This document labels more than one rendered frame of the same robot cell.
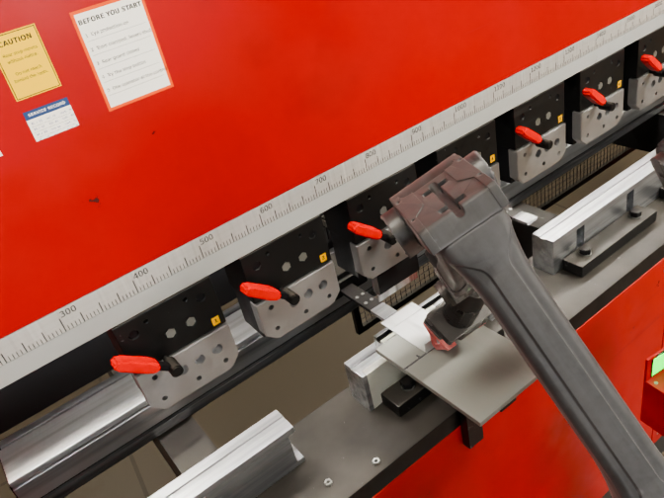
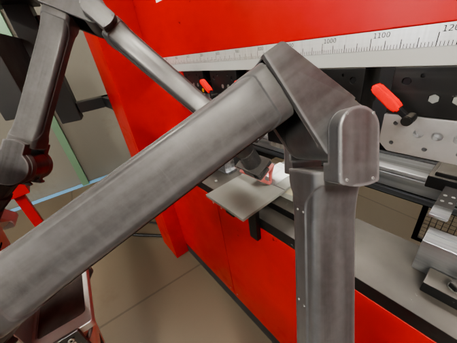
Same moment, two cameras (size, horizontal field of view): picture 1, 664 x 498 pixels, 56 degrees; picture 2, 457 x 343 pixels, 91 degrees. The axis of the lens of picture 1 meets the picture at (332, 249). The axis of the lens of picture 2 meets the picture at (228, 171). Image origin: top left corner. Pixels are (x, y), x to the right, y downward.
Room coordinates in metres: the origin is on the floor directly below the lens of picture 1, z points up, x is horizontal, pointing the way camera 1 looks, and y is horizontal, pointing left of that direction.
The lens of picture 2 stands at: (0.70, -0.78, 1.42)
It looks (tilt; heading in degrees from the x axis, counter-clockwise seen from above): 29 degrees down; 84
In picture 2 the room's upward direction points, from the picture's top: 9 degrees counter-clockwise
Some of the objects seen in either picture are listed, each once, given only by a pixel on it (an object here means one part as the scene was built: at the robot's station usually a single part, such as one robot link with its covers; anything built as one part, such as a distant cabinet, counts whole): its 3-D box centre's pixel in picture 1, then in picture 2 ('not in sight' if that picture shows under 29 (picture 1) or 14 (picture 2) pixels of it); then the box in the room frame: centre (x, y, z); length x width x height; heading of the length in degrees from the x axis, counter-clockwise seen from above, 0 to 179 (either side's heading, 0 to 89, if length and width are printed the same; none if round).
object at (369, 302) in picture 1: (351, 288); not in sight; (1.10, -0.02, 1.01); 0.26 x 0.12 x 0.05; 30
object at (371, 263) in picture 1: (374, 216); not in sight; (0.95, -0.09, 1.26); 0.15 x 0.09 x 0.17; 120
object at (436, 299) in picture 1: (416, 318); not in sight; (0.98, -0.13, 0.98); 0.20 x 0.03 x 0.03; 120
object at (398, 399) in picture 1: (445, 364); (281, 204); (0.93, -0.17, 0.89); 0.30 x 0.05 x 0.03; 120
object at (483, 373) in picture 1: (458, 357); (253, 187); (0.84, -0.18, 1.00); 0.26 x 0.18 x 0.01; 30
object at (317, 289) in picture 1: (281, 271); (232, 92); (0.85, 0.09, 1.26); 0.15 x 0.09 x 0.17; 120
